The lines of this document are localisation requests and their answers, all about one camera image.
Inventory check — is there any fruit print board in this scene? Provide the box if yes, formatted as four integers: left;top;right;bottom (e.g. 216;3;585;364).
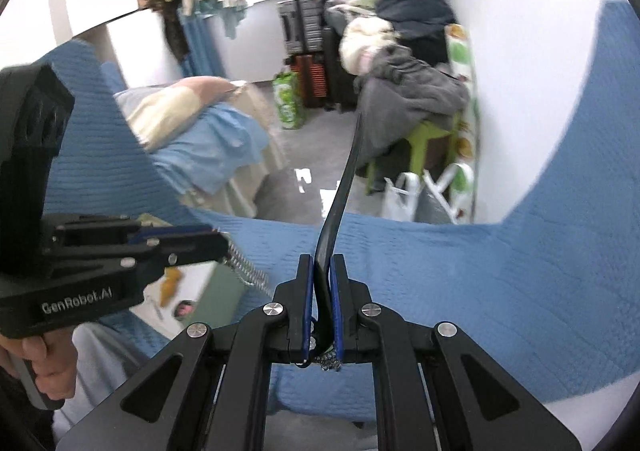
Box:
444;24;482;225

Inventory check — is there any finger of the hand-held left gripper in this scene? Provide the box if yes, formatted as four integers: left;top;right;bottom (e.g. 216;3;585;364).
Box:
55;216;217;245
50;231;232;285

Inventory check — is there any green shopping bag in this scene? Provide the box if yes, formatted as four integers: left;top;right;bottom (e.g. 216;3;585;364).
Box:
272;71;307;130

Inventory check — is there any white plastic bag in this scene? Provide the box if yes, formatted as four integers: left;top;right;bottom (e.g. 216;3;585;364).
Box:
382;172;422;223

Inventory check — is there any cream pillow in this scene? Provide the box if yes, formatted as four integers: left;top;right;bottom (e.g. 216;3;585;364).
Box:
125;76;237;148

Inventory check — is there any dark navy garment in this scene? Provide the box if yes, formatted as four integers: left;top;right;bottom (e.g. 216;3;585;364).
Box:
375;0;457;65

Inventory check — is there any blue quilted blanket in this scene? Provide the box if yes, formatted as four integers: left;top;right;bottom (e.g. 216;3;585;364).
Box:
0;0;640;427

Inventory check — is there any grey ribbed suitcase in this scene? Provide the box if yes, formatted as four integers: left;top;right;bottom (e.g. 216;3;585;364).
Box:
277;0;327;55

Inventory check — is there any grey garment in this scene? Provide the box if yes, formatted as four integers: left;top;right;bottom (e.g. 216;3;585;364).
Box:
356;46;472;168

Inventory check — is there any white box with green sides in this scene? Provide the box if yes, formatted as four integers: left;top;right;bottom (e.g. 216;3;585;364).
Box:
127;214;251;339

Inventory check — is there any green stool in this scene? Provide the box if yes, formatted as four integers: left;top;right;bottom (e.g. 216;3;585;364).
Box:
366;121;457;195

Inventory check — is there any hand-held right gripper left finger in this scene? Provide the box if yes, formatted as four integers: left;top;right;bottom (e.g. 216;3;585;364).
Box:
55;255;316;451

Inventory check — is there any orange ribbed suitcase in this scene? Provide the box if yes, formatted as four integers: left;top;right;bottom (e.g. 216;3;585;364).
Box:
291;54;329;110

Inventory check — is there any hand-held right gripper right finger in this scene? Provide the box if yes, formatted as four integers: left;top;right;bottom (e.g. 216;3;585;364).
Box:
330;255;583;451

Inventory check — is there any person's left hand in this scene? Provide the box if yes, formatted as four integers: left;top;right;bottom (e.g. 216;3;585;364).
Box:
0;326;81;400

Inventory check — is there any cream fluffy garment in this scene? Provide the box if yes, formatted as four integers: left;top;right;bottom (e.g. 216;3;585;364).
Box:
339;16;402;75

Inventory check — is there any black suitcase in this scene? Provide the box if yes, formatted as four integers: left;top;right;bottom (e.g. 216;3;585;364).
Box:
321;26;362;113

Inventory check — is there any teal hanging garment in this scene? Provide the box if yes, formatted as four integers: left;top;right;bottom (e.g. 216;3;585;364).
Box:
196;0;249;40

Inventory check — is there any silver spring bracelet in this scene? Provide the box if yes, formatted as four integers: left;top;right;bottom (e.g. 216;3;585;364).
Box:
216;230;275;299

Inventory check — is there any light blue sheet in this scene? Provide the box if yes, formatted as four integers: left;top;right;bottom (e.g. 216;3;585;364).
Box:
112;88;272;195

